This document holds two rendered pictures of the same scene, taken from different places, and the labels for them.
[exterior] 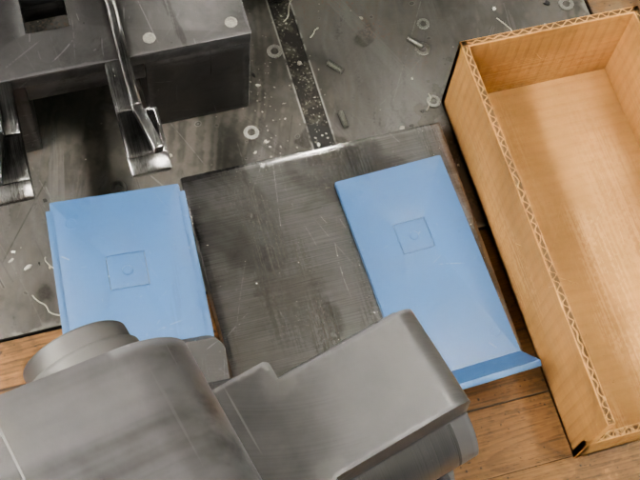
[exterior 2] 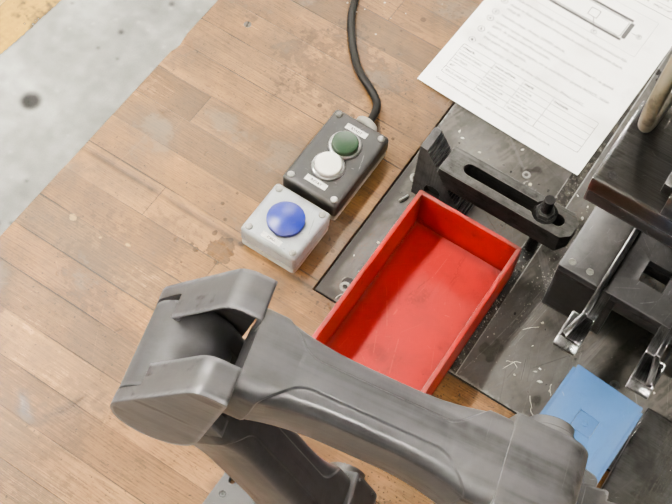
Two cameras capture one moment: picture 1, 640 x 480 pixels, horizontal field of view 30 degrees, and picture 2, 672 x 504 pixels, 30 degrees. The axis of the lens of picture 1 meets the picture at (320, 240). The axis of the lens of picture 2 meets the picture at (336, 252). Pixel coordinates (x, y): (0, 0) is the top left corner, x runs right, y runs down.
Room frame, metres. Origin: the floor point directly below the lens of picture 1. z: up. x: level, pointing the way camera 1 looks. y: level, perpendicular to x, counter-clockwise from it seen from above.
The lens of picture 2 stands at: (-0.22, -0.08, 2.05)
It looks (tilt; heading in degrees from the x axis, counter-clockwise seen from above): 62 degrees down; 52
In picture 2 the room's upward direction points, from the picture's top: 7 degrees clockwise
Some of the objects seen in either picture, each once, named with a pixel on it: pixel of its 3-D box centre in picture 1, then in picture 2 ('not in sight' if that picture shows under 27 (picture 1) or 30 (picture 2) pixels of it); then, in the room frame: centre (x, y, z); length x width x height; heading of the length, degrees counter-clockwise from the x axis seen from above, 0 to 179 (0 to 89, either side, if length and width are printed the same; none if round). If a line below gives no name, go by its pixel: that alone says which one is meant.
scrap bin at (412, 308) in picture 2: not in sight; (402, 323); (0.17, 0.29, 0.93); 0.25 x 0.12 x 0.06; 24
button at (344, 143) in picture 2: not in sight; (344, 147); (0.23, 0.49, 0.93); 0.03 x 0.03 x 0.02
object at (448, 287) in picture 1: (432, 270); not in sight; (0.29, -0.07, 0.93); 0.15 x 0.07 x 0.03; 27
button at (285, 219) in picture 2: not in sight; (285, 221); (0.13, 0.44, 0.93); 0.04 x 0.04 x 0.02
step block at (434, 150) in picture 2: not in sight; (448, 174); (0.30, 0.40, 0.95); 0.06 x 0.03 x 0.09; 114
